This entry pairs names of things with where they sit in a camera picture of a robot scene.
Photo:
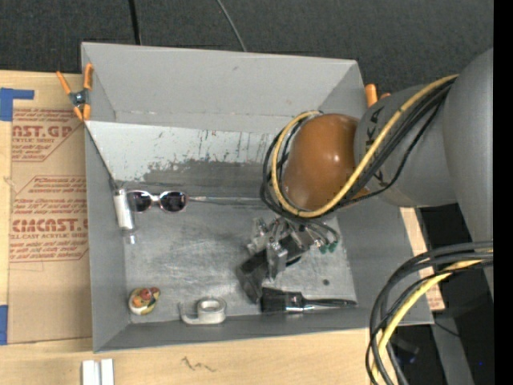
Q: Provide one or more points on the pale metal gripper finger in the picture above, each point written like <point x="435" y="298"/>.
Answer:
<point x="276" y="261"/>
<point x="258" y="237"/>

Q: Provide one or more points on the black box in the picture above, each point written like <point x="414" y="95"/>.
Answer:
<point x="250" y="273"/>

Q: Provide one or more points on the grey metal bin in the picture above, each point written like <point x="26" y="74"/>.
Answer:
<point x="192" y="255"/>

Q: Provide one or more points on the grey tape dispenser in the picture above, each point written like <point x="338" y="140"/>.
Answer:
<point x="208" y="311"/>

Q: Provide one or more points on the white-framed sunglasses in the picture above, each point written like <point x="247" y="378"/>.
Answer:
<point x="172" y="201"/>

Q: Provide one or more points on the small multicoloured toy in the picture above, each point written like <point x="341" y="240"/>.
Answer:
<point x="143" y="301"/>

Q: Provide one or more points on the small white bottle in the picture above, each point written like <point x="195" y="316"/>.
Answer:
<point x="123" y="213"/>

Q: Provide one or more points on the brown cardboard board, red print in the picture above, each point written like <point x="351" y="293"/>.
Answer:
<point x="44" y="287"/>

